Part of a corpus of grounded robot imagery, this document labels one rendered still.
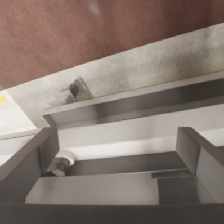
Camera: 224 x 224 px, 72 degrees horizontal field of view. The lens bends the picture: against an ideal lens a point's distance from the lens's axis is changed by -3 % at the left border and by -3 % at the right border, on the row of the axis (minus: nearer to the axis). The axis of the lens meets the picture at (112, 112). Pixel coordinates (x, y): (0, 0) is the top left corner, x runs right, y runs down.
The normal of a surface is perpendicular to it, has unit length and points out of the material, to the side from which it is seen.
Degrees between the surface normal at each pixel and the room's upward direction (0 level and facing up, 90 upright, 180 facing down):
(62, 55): 0
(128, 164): 90
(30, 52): 0
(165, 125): 90
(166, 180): 90
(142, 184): 0
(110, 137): 90
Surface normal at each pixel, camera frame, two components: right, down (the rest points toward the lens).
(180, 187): -0.32, -0.75
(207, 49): -0.12, 0.64
